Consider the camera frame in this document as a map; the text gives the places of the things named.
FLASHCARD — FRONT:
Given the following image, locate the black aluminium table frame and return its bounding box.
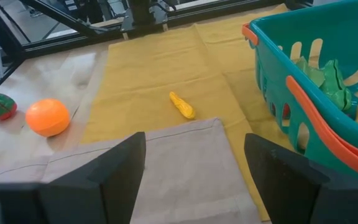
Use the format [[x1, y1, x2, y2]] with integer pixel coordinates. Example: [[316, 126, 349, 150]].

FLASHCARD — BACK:
[[0, 0, 313, 103]]

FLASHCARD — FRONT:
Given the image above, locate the mustard yellow cloth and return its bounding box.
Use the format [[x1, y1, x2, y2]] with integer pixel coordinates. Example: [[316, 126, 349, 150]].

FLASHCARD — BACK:
[[81, 2, 295, 222]]

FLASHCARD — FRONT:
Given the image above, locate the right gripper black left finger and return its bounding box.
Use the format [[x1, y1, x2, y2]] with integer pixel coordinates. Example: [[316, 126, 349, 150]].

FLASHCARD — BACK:
[[0, 132, 147, 224]]

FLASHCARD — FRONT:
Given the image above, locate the smooth orange toy fruit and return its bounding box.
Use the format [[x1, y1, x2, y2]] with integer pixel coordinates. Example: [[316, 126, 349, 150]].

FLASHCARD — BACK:
[[25, 98, 71, 138]]

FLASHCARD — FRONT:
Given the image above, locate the pale pink cloth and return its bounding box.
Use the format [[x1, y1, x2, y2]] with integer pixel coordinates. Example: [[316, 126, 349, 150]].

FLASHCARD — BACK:
[[0, 117, 262, 224]]

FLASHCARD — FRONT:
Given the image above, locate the teal basket with orange handles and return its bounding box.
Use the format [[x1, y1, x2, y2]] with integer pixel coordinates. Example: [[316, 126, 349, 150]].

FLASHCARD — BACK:
[[242, 0, 358, 183]]

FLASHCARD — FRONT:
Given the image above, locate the green toy cucumber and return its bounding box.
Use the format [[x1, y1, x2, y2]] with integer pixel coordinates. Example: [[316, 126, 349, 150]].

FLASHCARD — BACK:
[[320, 58, 353, 112]]

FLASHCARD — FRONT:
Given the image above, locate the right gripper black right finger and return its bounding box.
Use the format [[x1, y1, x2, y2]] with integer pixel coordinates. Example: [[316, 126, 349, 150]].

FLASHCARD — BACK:
[[244, 133, 358, 224]]

